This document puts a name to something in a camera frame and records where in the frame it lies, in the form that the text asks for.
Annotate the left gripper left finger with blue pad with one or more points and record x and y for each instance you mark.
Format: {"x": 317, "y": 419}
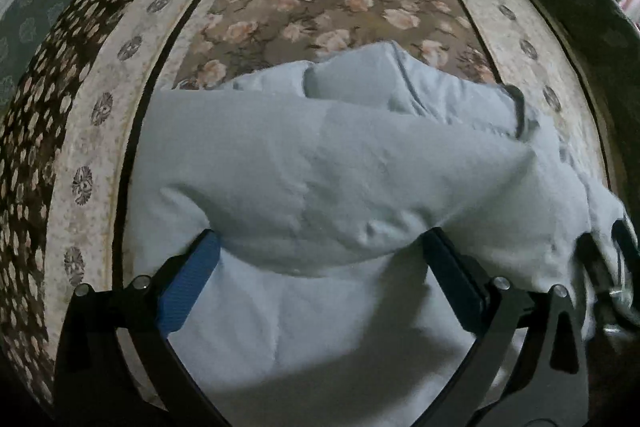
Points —
{"x": 91, "y": 374}

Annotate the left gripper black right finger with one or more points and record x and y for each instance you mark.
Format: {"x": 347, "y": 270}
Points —
{"x": 527, "y": 365}

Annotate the light blue quilted jacket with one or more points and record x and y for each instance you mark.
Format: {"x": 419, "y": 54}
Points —
{"x": 319, "y": 179}

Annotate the floral patterned bed blanket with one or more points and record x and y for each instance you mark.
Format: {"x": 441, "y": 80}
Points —
{"x": 64, "y": 135}

